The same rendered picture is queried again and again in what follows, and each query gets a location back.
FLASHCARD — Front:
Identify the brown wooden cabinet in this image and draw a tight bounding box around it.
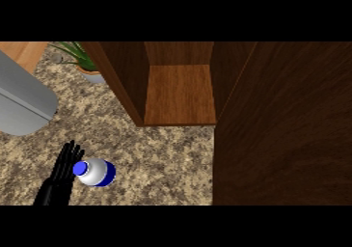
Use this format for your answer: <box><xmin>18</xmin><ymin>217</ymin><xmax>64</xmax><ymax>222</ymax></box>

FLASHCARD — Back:
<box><xmin>80</xmin><ymin>41</ymin><xmax>258</xmax><ymax>127</ymax></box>

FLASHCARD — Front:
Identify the green potted plant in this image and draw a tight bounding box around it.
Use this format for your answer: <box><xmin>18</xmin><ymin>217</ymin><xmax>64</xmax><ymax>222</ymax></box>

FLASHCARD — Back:
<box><xmin>51</xmin><ymin>41</ymin><xmax>107</xmax><ymax>85</ymax></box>

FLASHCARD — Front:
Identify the grey rounded appliance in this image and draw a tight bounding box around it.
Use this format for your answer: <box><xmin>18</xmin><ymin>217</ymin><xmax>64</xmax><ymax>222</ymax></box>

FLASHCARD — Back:
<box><xmin>0</xmin><ymin>45</ymin><xmax>60</xmax><ymax>137</ymax></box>

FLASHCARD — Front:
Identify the brown wooden cabinet door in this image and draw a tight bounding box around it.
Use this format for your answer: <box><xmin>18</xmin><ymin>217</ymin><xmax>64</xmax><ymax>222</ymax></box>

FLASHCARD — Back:
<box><xmin>212</xmin><ymin>41</ymin><xmax>352</xmax><ymax>206</ymax></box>

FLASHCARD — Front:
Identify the white blue-capped water bottle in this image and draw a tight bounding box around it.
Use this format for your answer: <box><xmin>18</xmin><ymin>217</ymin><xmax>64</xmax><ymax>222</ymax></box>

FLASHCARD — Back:
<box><xmin>71</xmin><ymin>157</ymin><xmax>117</xmax><ymax>188</ymax></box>

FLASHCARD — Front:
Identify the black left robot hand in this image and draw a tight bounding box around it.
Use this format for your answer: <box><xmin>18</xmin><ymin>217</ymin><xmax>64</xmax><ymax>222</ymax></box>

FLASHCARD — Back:
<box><xmin>31</xmin><ymin>139</ymin><xmax>86</xmax><ymax>206</ymax></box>

